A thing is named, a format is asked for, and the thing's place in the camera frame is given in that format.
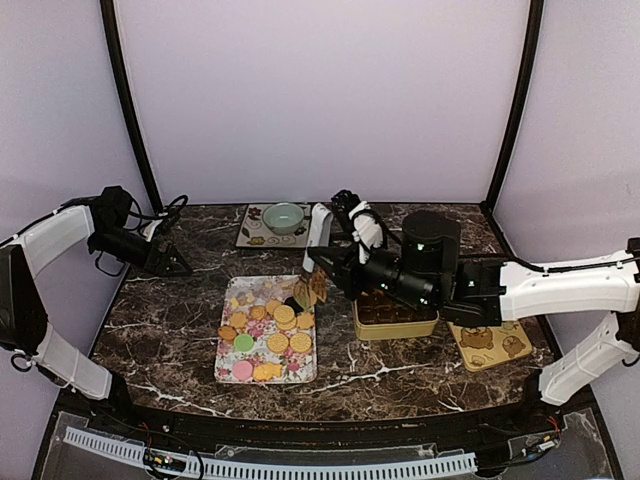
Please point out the white slotted cable duct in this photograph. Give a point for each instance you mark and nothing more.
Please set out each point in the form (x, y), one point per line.
(253, 463)

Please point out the square floral plate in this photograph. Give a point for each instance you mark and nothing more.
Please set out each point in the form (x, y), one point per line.
(254, 234)

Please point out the pink round sandwich cookie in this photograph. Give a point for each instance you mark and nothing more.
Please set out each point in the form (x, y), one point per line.
(243, 371)

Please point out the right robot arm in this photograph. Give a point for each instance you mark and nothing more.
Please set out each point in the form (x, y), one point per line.
(421, 268)

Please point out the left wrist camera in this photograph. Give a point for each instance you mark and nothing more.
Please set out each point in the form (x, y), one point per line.
(156, 227)

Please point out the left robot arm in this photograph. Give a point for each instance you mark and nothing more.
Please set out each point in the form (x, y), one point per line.
(109, 223)

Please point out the right black frame post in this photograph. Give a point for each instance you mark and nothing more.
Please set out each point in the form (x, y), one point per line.
(518, 103)

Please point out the bear printed tin lid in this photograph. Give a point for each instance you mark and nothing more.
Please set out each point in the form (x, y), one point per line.
(485, 347)

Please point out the black sandwich cookie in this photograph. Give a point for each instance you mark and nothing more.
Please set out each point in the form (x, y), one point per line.
(294, 305)

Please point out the gold cookie tin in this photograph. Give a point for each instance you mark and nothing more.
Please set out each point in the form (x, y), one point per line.
(377, 317)

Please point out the green ceramic bowl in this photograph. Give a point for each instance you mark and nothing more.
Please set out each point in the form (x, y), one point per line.
(283, 218)

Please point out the green sandwich cookie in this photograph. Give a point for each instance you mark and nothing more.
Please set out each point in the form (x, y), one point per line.
(244, 342)

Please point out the black frame post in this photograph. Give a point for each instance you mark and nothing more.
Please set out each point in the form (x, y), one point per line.
(518, 103)
(126, 101)

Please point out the floral cookie tray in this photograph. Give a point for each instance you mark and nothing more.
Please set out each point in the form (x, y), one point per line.
(255, 305)

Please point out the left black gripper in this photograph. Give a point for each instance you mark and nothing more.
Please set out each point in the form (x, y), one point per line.
(163, 260)

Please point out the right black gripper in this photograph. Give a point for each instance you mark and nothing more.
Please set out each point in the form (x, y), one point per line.
(353, 285)

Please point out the left black frame post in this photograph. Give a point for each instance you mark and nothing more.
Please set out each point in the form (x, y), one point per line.
(126, 101)

